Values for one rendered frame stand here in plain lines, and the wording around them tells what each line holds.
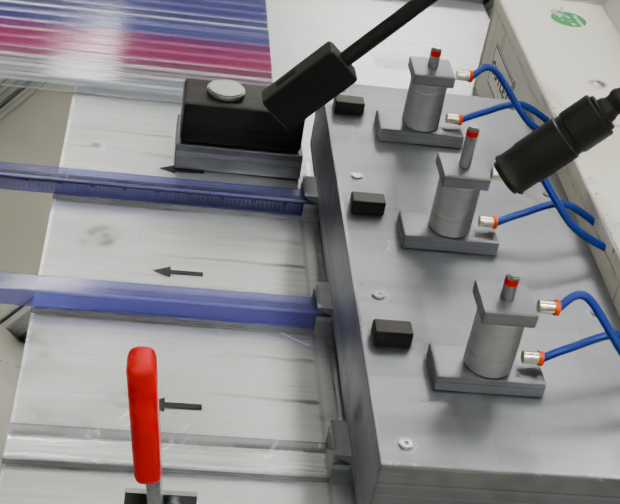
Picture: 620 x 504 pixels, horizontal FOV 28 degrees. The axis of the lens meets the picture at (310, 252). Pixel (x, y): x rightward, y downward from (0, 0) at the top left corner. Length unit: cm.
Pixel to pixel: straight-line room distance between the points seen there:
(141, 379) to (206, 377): 17
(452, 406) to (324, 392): 10
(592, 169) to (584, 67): 14
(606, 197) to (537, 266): 6
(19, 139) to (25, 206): 13
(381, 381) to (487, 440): 5
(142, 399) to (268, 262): 26
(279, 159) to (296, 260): 9
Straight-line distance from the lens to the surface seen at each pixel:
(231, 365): 64
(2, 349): 129
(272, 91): 63
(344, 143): 72
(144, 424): 48
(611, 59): 86
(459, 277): 63
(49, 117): 204
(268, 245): 73
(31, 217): 214
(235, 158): 79
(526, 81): 83
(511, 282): 54
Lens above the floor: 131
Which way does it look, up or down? 18 degrees down
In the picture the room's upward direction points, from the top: 55 degrees clockwise
